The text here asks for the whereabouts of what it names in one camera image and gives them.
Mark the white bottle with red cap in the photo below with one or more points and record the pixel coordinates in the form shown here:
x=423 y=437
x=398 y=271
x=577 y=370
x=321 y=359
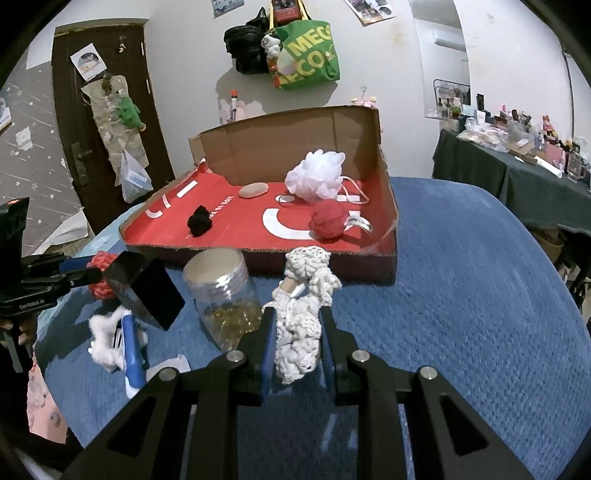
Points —
x=234 y=104

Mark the beige round powder puff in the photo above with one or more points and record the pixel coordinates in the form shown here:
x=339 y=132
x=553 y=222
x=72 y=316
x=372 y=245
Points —
x=254 y=190

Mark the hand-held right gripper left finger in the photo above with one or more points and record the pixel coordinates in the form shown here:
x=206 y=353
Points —
x=258 y=350

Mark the black scrunchie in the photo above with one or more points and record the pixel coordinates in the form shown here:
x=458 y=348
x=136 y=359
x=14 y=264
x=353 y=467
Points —
x=201 y=221

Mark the cream crocheted scrunchie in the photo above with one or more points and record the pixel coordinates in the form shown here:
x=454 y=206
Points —
x=300 y=323

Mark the white mesh bath pouf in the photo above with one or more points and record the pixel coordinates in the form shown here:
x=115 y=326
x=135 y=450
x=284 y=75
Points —
x=316 y=177

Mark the person's pink printed clothing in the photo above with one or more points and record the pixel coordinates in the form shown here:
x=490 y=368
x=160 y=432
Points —
x=44 y=401

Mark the white cloth piece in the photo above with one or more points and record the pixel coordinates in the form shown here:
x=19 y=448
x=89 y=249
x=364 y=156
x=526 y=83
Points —
x=173 y=364

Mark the green tote bag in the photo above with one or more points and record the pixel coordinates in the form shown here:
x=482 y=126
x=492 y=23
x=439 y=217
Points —
x=307 y=50

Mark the coral mesh bath pouf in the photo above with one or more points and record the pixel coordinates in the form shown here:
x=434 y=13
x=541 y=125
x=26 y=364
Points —
x=104 y=290

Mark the table with dark cloth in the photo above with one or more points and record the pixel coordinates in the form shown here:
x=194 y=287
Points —
x=508 y=184

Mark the photo wall poster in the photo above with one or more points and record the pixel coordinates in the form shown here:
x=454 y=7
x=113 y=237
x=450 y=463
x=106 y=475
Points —
x=369 y=9

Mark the green plush toy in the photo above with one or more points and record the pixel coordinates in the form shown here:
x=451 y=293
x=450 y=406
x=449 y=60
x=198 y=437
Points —
x=129 y=113

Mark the clear hanging organizer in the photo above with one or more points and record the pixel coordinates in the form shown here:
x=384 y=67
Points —
x=106 y=120

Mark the black bag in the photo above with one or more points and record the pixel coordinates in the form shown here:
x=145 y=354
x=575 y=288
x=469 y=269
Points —
x=247 y=48

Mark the cluster of cosmetic bottles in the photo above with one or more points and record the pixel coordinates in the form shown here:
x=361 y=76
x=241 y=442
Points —
x=521 y=134

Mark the white fluffy scrunchie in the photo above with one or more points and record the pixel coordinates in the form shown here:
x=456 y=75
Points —
x=104 y=332

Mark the clear plastic bag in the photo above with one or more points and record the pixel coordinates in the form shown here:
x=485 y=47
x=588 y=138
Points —
x=134 y=177

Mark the pale pink plush toy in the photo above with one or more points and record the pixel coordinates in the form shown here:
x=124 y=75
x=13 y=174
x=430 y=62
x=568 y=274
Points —
x=247 y=110

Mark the cardboard box with red lining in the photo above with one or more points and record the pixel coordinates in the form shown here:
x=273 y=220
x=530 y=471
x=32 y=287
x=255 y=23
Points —
x=295 y=138

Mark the dark brown door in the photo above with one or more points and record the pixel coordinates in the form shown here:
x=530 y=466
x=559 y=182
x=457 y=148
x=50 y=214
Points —
x=69 y=115

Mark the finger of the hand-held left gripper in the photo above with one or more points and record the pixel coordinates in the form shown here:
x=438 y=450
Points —
x=83 y=278
x=76 y=264

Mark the red rectangular case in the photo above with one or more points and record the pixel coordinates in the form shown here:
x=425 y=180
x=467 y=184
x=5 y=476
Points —
x=286 y=7

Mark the white plush charm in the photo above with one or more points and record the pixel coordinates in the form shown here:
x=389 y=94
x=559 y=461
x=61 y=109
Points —
x=272 y=46

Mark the glass jar with gold contents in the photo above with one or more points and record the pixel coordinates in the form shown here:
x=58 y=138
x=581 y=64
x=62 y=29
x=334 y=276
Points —
x=226 y=300

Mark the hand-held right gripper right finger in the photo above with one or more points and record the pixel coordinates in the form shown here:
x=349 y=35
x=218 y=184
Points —
x=334 y=350

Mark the white paper note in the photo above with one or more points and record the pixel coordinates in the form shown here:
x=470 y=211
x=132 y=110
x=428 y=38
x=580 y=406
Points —
x=87 y=62

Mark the wall mirror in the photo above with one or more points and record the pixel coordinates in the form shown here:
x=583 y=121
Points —
x=443 y=69

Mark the blue wall poster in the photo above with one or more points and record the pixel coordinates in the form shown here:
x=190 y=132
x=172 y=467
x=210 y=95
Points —
x=226 y=4

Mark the black printed box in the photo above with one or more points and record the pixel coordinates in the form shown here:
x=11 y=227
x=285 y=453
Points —
x=143 y=286

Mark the white paper sheet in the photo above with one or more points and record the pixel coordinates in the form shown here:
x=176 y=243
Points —
x=69 y=230

